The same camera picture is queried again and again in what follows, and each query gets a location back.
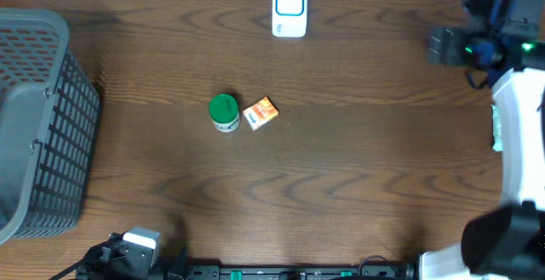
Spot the grey plastic basket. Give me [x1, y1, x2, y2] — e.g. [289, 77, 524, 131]
[1, 8, 101, 243]

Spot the green lid jar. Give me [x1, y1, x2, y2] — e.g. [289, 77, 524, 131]
[209, 94, 240, 133]

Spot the left camera cable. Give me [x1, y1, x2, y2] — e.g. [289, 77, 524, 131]
[49, 258, 89, 280]

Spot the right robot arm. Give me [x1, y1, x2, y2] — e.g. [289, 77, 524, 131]
[415, 0, 544, 279]

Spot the white barcode scanner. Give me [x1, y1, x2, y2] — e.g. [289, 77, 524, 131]
[272, 0, 308, 38]

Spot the small orange sachet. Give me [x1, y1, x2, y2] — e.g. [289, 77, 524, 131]
[243, 97, 279, 131]

